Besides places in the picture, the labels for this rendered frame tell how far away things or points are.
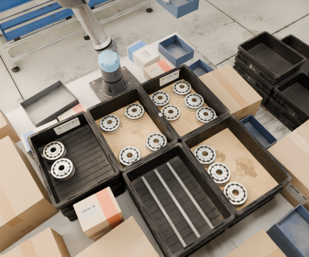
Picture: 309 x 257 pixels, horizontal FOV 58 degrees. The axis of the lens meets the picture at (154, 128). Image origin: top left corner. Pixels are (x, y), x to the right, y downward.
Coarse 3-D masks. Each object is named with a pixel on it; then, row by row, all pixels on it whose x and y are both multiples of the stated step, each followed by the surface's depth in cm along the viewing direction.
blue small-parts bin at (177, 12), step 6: (162, 0) 157; (174, 0) 162; (180, 0) 162; (186, 0) 162; (192, 0) 151; (198, 0) 153; (162, 6) 160; (168, 6) 154; (174, 6) 149; (180, 6) 148; (186, 6) 151; (192, 6) 153; (174, 12) 152; (180, 12) 151; (186, 12) 154
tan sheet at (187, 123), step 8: (184, 80) 161; (168, 88) 158; (176, 104) 151; (184, 112) 148; (192, 112) 148; (184, 120) 145; (192, 120) 145; (176, 128) 143; (184, 128) 142; (192, 128) 142
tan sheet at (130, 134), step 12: (96, 120) 147; (120, 120) 147; (144, 120) 146; (120, 132) 143; (132, 132) 142; (144, 132) 142; (156, 132) 142; (120, 144) 139; (132, 144) 138; (144, 144) 138; (144, 156) 135
